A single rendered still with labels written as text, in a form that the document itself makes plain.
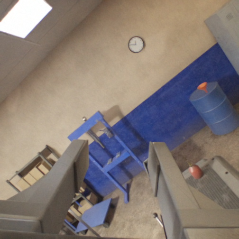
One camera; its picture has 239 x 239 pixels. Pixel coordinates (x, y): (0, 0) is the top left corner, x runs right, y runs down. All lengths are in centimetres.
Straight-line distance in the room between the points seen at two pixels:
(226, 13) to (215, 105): 155
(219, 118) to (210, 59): 128
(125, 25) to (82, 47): 97
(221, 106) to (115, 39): 238
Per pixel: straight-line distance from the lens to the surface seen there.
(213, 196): 104
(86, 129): 350
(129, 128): 396
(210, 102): 342
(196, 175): 114
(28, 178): 472
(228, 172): 111
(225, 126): 368
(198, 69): 405
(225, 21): 375
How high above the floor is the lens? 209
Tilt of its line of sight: 11 degrees down
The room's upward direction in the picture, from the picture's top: 41 degrees counter-clockwise
